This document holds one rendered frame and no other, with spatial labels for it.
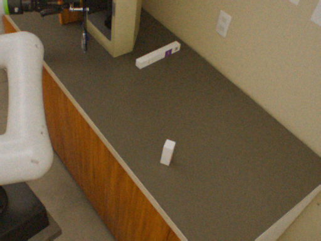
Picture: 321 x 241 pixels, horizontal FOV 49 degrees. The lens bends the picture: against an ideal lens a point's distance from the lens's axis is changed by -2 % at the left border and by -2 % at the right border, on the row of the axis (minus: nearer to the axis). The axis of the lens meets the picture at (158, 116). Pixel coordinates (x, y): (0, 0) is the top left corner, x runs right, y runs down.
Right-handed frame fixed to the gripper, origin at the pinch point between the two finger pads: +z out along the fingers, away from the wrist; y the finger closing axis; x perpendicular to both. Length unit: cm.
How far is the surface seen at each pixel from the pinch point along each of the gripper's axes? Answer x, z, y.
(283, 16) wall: -37, 80, 15
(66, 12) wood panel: 23.6, -2.6, -19.5
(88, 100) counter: -35.5, 4.2, -26.0
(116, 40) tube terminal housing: -6.8, 19.8, -16.1
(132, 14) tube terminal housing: -3.5, 27.0, -4.5
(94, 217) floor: -43, 5, -120
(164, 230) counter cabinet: -90, 27, -44
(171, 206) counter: -89, 28, -26
